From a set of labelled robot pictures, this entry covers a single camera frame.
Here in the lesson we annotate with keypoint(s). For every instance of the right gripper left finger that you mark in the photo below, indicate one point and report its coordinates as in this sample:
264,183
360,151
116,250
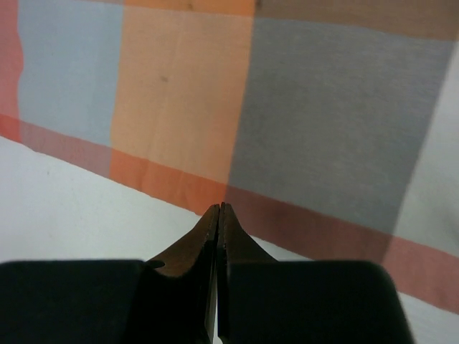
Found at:
167,299

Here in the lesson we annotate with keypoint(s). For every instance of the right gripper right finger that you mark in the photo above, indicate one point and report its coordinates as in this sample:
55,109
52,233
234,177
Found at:
263,300

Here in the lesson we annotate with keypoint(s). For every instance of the orange grey checked cloth napkin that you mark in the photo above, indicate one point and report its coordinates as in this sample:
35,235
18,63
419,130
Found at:
330,126

